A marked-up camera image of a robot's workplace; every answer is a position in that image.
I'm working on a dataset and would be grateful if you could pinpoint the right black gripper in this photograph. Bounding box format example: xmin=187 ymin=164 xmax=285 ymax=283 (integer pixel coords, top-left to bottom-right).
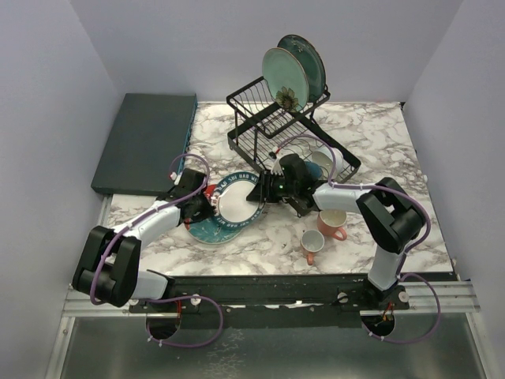
xmin=245 ymin=170 xmax=297 ymax=204

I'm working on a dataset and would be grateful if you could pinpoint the red plate teal flower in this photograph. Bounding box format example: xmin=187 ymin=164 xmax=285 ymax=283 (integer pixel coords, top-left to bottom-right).
xmin=186 ymin=184 xmax=245 ymax=245

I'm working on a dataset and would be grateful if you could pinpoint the teal patterned bottom plate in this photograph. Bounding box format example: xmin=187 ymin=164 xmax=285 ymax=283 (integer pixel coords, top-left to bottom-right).
xmin=211 ymin=171 xmax=264 ymax=230

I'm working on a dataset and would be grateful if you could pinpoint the black wire dish rack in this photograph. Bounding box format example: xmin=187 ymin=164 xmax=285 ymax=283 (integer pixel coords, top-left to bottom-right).
xmin=226 ymin=77 xmax=361 ymax=183

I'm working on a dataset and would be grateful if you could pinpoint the printed salmon coffee mug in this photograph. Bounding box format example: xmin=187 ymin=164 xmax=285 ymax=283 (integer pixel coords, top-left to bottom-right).
xmin=301 ymin=230 xmax=325 ymax=265

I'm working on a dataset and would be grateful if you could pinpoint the white bowl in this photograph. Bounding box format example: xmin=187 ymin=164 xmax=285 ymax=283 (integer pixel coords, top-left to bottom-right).
xmin=311 ymin=146 xmax=344 ymax=179

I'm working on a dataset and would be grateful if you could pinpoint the plain pink mug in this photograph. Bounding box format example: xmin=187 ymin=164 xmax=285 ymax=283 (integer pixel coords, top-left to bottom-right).
xmin=316 ymin=210 xmax=347 ymax=241

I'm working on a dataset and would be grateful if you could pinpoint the orange plate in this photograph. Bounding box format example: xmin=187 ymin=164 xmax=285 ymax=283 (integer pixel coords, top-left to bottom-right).
xmin=262 ymin=47 xmax=309 ymax=112

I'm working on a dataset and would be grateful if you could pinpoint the blue glazed floral plate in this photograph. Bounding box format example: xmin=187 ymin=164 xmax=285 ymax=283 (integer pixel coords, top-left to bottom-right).
xmin=277 ymin=34 xmax=326 ymax=103

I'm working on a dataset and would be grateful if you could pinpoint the dark bowl beige inside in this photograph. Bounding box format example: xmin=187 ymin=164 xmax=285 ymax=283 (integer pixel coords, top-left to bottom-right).
xmin=305 ymin=161 xmax=323 ymax=180

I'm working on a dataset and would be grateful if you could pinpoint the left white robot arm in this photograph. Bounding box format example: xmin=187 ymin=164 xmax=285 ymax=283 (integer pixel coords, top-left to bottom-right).
xmin=71 ymin=168 xmax=214 ymax=312

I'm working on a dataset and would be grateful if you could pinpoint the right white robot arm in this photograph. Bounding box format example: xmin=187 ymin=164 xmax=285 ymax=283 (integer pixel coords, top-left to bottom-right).
xmin=246 ymin=154 xmax=431 ymax=310

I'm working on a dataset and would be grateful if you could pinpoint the dark grey flat box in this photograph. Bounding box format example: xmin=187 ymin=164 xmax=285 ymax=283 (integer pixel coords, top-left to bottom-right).
xmin=91 ymin=93 xmax=197 ymax=196

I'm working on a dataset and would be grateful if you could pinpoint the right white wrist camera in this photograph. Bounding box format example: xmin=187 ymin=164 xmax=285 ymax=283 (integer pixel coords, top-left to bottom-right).
xmin=269 ymin=152 xmax=285 ymax=176

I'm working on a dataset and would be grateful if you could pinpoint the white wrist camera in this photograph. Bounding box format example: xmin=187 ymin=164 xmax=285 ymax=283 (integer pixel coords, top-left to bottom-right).
xmin=169 ymin=171 xmax=183 ymax=185
xmin=269 ymin=152 xmax=285 ymax=176

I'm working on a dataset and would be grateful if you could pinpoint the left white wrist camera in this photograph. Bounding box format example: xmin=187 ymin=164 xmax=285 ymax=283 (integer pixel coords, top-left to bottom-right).
xmin=169 ymin=171 xmax=183 ymax=185

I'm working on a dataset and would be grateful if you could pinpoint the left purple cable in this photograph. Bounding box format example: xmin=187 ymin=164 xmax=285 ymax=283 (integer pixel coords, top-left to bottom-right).
xmin=89 ymin=152 xmax=226 ymax=349

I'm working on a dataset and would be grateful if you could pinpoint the purple cable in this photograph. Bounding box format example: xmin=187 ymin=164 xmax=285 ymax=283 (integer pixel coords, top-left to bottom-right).
xmin=89 ymin=152 xmax=226 ymax=349
xmin=271 ymin=133 xmax=442 ymax=345

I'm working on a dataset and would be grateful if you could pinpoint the black mounting rail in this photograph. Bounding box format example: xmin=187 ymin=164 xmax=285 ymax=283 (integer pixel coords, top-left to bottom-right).
xmin=129 ymin=274 xmax=410 ymax=329

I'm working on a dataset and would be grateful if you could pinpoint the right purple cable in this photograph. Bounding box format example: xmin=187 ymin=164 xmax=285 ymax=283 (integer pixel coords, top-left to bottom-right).
xmin=271 ymin=133 xmax=442 ymax=345

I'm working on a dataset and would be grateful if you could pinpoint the aluminium frame rail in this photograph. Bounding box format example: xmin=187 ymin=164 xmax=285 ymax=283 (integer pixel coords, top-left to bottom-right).
xmin=43 ymin=197 xmax=481 ymax=379

